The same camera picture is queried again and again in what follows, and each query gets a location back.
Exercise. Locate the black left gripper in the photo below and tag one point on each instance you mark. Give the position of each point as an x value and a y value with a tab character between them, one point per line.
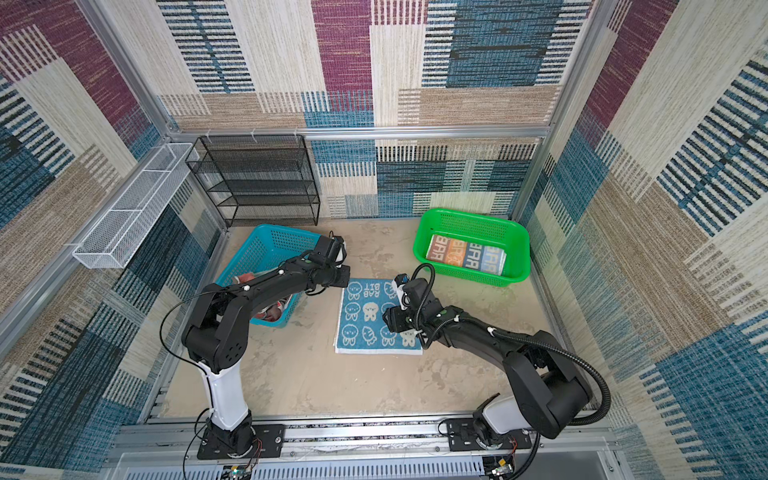
344	281

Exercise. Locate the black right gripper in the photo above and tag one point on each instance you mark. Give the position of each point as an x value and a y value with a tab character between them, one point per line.
395	319

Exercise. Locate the light blue patterned towel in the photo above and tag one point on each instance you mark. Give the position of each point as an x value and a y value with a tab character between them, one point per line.
361	329

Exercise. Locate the teal plastic basket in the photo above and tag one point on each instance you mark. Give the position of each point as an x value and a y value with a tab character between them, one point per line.
265	249

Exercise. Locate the multicolour rabbit towel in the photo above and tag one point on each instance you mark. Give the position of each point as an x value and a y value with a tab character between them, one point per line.
467	255

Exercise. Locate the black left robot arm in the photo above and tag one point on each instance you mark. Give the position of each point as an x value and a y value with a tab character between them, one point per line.
216	334

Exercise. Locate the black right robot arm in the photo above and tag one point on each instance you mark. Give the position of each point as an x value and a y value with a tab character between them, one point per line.
551	387

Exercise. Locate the red pink towel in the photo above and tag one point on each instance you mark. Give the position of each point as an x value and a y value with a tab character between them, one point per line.
272	313

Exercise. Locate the green plastic basket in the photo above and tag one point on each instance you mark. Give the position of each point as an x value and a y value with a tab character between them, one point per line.
512	237

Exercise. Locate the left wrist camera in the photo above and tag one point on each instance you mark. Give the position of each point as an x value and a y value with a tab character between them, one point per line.
337	252

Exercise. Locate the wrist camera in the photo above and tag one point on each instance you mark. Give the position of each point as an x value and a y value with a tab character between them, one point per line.
397	284
337	252

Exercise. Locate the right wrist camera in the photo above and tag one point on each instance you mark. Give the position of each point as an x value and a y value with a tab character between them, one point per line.
397	284

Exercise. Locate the black wire shelf rack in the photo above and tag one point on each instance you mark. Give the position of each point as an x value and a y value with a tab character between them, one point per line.
257	179

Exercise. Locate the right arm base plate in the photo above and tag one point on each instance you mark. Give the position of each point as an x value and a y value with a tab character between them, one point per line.
469	434

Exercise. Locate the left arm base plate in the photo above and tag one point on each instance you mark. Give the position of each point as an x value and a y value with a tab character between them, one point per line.
256	442

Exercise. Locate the white wire mesh tray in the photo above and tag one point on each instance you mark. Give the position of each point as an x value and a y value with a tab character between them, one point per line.
114	240

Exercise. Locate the aluminium front rail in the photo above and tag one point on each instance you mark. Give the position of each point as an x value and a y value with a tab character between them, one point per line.
410	446

